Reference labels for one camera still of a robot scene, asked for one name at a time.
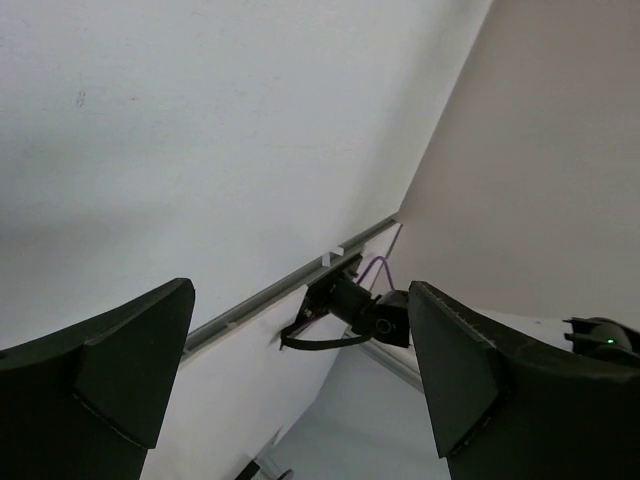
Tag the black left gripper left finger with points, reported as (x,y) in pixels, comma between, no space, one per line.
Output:
(88,401)

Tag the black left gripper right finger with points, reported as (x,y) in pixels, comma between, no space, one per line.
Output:
(505,405)

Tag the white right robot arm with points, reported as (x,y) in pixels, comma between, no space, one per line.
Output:
(386,319)

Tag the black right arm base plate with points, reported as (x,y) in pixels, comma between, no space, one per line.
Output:
(313,306)

